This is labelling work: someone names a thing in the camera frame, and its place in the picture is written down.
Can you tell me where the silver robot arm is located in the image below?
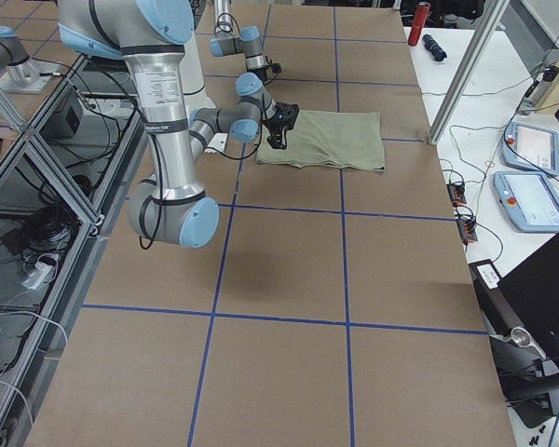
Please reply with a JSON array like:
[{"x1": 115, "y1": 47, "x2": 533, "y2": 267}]
[
  {"x1": 57, "y1": 1, "x2": 299, "y2": 248},
  {"x1": 210, "y1": 1, "x2": 282, "y2": 85}
]

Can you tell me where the orange electronics board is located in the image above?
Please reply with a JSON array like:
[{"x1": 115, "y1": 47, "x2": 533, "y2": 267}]
[
  {"x1": 446, "y1": 183, "x2": 467, "y2": 207},
  {"x1": 456, "y1": 214, "x2": 478, "y2": 245}
]

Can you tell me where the red cylindrical bottle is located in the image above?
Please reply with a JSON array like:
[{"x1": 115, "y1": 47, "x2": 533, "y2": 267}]
[{"x1": 407, "y1": 2, "x2": 430, "y2": 47}]

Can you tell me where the aluminium frame post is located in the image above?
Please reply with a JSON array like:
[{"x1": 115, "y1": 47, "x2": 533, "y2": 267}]
[{"x1": 427, "y1": 0, "x2": 510, "y2": 145}]

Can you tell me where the white central pedestal column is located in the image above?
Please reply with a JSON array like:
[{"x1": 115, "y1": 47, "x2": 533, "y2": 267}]
[{"x1": 179, "y1": 8, "x2": 229, "y2": 155}]

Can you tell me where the near blue teach pendant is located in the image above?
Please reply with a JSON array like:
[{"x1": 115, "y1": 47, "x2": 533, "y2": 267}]
[{"x1": 493, "y1": 171, "x2": 559, "y2": 234}]

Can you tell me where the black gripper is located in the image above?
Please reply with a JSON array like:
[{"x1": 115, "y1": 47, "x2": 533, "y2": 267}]
[
  {"x1": 266, "y1": 102, "x2": 300, "y2": 150},
  {"x1": 245, "y1": 54, "x2": 282, "y2": 84}
]

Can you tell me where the blue teach pendant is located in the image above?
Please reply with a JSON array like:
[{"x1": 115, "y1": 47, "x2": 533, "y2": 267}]
[
  {"x1": 493, "y1": 171, "x2": 559, "y2": 234},
  {"x1": 501, "y1": 122, "x2": 559, "y2": 177}
]

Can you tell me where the folded dark blue umbrella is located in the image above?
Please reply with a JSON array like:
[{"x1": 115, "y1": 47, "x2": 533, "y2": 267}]
[{"x1": 422, "y1": 34, "x2": 447, "y2": 62}]

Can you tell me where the far blue teach pendant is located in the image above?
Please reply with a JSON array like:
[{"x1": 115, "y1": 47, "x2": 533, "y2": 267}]
[{"x1": 501, "y1": 122, "x2": 559, "y2": 177}]

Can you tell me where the aluminium side frame rail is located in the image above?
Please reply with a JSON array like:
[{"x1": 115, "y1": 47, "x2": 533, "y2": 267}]
[{"x1": 0, "y1": 55, "x2": 144, "y2": 446}]

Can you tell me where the black laptop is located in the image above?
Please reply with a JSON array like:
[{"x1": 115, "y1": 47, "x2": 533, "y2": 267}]
[{"x1": 469, "y1": 232, "x2": 559, "y2": 368}]

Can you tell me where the green long-sleeve shirt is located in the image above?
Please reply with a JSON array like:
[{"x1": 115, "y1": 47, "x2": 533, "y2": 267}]
[{"x1": 256, "y1": 110, "x2": 386, "y2": 172}]

